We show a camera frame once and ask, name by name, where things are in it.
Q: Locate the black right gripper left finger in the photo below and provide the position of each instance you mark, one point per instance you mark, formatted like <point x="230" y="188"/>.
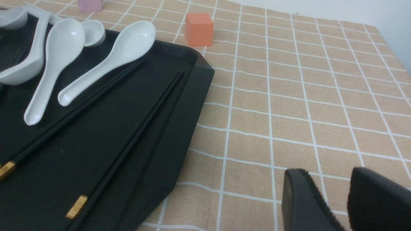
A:
<point x="303" y="206"/>

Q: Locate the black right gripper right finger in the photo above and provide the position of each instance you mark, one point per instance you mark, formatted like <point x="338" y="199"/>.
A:
<point x="376" y="203"/>

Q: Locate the checkered beige tablecloth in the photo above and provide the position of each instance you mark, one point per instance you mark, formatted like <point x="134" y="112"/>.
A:
<point x="289" y="92"/>

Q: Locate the black plastic tray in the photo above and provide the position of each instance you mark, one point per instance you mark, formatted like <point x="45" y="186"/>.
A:
<point x="46" y="184"/>

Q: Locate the orange cube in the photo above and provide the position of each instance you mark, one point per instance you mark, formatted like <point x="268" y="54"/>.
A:
<point x="199" y="29"/>

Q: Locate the black chopstick gold band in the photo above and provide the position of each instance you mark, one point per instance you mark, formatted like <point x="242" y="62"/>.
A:
<point x="75" y="210"/>
<point x="18" y="139"/>

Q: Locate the white ceramic soup spoon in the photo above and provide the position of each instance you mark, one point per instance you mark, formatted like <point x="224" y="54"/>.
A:
<point x="13" y="19"/>
<point x="33" y="64"/>
<point x="132" y="43"/>
<point x="64" y="44"/>
<point x="94" y="30"/>

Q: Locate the translucent pink cube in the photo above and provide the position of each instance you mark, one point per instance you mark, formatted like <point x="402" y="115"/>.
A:
<point x="86" y="6"/>

